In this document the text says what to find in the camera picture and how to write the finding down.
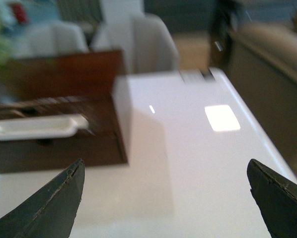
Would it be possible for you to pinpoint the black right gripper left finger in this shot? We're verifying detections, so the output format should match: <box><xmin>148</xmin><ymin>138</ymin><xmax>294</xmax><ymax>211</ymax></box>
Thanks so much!
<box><xmin>0</xmin><ymin>159</ymin><xmax>85</xmax><ymax>238</ymax></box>

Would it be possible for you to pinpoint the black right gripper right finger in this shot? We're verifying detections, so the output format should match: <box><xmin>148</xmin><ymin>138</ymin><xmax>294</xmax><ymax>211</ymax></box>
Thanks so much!
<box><xmin>247</xmin><ymin>159</ymin><xmax>297</xmax><ymax>238</ymax></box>

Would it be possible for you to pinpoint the brown wooden drawer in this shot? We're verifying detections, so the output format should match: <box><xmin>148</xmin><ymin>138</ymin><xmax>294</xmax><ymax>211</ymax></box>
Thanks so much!
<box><xmin>0</xmin><ymin>96</ymin><xmax>128</xmax><ymax>174</ymax></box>

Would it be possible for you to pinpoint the brown wooden drawer cabinet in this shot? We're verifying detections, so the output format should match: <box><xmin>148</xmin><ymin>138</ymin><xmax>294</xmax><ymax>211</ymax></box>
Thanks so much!
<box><xmin>0</xmin><ymin>49</ymin><xmax>133</xmax><ymax>174</ymax></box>

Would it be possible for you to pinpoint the brown sofa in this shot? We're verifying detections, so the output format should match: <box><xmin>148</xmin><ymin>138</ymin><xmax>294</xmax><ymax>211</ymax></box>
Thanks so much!
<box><xmin>227</xmin><ymin>22</ymin><xmax>297</xmax><ymax>176</ymax></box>

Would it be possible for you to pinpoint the beige armchair far left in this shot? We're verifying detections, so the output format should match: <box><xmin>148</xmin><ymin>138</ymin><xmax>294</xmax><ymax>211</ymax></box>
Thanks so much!
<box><xmin>13</xmin><ymin>21</ymin><xmax>89</xmax><ymax>59</ymax></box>

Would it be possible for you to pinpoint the beige armchair near cabinet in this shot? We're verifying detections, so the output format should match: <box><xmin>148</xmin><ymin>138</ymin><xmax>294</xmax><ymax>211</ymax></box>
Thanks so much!
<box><xmin>90</xmin><ymin>14</ymin><xmax>179</xmax><ymax>74</ymax></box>

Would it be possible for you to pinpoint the black office chair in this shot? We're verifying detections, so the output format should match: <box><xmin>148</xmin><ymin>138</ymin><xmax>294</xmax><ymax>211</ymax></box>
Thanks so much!
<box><xmin>210</xmin><ymin>0</ymin><xmax>247</xmax><ymax>70</ymax></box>

